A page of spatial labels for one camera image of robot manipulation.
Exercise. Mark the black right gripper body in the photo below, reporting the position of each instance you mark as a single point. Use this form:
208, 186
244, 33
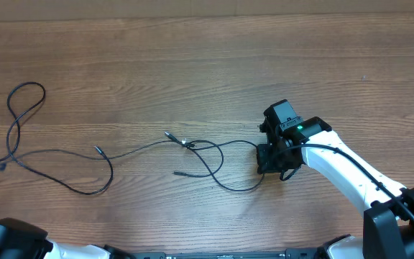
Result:
265, 160

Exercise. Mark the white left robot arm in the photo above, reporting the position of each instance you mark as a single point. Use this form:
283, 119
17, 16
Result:
20, 240

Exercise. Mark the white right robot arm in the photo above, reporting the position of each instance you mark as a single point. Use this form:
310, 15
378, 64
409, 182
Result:
386, 206

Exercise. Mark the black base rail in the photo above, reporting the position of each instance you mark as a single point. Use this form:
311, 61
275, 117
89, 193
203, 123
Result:
228, 254

